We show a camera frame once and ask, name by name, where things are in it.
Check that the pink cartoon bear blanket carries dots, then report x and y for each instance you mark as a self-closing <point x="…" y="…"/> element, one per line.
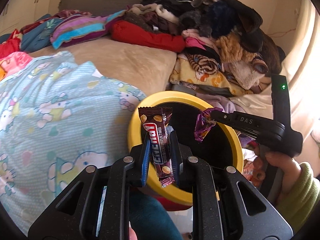
<point x="13" y="63"/>

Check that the purple striped pillow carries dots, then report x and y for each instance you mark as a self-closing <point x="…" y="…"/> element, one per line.
<point x="80" y="28"/>

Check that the blue leaf pattern quilt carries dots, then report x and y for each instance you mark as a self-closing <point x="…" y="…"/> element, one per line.
<point x="37" y="36"/>

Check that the person's right hand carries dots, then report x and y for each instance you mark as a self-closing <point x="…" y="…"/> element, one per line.
<point x="274" y="173"/>

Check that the pile of dark clothes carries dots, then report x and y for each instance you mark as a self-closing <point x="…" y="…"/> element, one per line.
<point x="219" y="35"/>

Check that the purple candy wrapper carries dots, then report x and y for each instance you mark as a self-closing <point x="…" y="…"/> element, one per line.
<point x="206" y="119"/>

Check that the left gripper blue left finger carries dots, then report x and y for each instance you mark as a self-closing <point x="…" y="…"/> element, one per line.
<point x="95" y="204"/>

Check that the yellow cartoon blanket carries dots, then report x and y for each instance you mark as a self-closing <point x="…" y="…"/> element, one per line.
<point x="218" y="83"/>

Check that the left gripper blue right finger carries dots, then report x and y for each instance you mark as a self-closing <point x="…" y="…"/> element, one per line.
<point x="225" y="204"/>

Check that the brown chocolate bar wrapper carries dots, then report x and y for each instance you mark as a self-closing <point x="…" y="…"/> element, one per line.
<point x="155" y="121"/>

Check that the lilac fleece garment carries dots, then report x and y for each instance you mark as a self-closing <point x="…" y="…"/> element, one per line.
<point x="220" y="102"/>

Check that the green sleeve forearm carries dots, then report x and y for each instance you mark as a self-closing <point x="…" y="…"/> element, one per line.
<point x="297" y="207"/>

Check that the red floral quilt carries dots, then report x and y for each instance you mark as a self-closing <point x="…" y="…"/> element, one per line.
<point x="12" y="44"/>

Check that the white glossy wardrobe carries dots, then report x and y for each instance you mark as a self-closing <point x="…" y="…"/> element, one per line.
<point x="18" y="13"/>

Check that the red cushion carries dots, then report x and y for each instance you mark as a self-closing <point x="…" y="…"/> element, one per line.
<point x="126" y="32"/>

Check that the beige bed sheet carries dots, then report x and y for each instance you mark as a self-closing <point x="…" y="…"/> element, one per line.
<point x="146" y="68"/>

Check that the light blue Hello Kitty blanket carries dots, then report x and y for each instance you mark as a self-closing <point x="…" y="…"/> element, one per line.
<point x="58" y="117"/>

